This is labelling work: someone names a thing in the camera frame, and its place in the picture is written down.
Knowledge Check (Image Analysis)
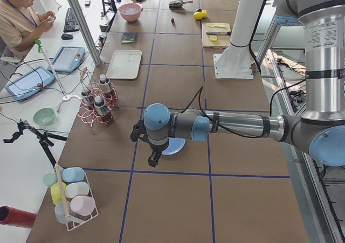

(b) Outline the green bowl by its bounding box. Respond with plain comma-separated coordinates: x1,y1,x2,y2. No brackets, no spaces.
33,108,56,126

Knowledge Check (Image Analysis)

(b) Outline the mint green plastic cup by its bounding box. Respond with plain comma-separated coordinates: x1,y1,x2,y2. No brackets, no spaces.
43,172,58,188

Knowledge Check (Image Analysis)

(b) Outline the blue plastic cup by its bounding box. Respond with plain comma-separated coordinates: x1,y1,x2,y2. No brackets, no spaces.
62,167,85,183

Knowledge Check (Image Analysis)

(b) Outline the seated person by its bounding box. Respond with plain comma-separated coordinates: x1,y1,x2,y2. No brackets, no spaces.
1,0,56,60

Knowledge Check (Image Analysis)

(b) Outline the lemon half slice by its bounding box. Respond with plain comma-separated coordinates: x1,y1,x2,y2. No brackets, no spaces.
209,35,218,43

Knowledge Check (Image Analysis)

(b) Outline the drink bottle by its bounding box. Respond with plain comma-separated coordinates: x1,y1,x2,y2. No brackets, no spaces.
94,96,113,125
81,90,94,110
99,74,112,98

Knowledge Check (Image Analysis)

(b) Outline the teach pendant far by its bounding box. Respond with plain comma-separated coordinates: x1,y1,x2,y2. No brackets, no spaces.
51,46,85,73

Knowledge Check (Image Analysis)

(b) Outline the yellow lemon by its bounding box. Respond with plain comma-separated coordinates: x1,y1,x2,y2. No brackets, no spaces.
193,11,204,20
200,10,208,19

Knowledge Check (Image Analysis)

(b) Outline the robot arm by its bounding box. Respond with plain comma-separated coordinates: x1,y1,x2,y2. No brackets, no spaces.
130,0,344,166

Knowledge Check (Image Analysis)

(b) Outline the black camera tripod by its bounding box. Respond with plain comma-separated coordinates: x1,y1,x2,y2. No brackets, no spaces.
3,119,68,169

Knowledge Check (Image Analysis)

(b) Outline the drink bottle left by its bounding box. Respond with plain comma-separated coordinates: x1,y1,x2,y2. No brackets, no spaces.
81,90,94,110

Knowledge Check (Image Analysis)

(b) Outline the blue plate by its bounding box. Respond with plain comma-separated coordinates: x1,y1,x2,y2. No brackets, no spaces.
162,137,185,156

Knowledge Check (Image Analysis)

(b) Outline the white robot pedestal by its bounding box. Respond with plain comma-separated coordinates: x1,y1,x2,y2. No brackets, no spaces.
214,0,266,79

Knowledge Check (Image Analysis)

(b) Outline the copper wire bottle rack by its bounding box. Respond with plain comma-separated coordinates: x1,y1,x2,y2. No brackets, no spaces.
78,67,118,128

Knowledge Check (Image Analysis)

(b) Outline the white stand with pole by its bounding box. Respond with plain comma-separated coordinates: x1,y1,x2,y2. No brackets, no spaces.
34,39,81,113

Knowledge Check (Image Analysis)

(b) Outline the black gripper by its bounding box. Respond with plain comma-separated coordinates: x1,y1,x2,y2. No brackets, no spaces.
130,120,169,168

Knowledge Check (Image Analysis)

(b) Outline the pink bowl with ice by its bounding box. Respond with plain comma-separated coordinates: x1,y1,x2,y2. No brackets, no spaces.
119,3,143,22

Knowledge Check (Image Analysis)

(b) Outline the teach pendant near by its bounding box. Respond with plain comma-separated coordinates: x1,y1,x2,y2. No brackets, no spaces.
5,66,55,101

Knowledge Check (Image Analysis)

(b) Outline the cream bear tray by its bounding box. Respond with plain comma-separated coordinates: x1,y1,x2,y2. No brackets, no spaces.
106,50,142,80

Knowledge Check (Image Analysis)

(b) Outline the drink bottle near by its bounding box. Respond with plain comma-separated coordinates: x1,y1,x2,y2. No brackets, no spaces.
94,96,113,125

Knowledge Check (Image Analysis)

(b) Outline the drink bottle far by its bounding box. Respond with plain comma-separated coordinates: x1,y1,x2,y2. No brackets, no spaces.
99,74,112,98

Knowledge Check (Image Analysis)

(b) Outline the yellow lemon back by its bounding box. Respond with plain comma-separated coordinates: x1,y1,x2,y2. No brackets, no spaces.
200,10,208,19

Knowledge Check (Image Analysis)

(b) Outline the light grey blue cup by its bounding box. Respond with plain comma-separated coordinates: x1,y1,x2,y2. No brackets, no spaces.
54,201,68,224

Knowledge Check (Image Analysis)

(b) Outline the pink plastic cup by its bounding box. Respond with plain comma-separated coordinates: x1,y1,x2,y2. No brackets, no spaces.
70,196,95,216

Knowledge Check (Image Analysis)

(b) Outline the metal scoop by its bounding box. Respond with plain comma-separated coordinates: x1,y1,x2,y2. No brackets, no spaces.
169,0,193,9

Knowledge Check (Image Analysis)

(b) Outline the aluminium frame post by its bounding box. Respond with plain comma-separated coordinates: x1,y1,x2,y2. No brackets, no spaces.
67,0,102,66

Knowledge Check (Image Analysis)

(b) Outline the yellow green plastic cup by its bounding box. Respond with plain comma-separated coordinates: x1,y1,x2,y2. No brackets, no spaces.
50,182,62,205

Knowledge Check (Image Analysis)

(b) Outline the red cylinder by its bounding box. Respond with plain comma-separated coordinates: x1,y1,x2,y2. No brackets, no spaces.
1,206,37,228

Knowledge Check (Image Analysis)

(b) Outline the white plastic cup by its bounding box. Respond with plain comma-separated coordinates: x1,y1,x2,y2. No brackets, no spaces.
65,182,89,199

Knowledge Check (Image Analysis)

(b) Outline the wooden cutting board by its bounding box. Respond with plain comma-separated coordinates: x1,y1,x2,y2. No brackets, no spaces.
202,23,231,48

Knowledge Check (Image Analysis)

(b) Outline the white wire cup basket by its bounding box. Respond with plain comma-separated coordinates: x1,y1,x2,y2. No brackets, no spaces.
54,164,99,231

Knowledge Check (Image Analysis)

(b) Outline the black computer mouse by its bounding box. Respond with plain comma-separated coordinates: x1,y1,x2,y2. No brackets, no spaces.
61,33,74,40

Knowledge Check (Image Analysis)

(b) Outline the black keyboard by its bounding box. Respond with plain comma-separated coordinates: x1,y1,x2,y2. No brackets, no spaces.
63,8,79,33

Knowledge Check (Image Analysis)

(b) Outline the yellow lemon front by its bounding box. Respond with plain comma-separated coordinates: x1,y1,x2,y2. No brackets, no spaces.
193,11,204,20

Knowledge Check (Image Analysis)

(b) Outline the yellow plastic knife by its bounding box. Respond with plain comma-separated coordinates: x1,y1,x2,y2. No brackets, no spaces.
205,24,227,29

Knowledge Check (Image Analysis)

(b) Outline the teach pendant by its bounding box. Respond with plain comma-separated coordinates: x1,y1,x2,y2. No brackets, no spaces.
51,46,85,73
5,66,55,101

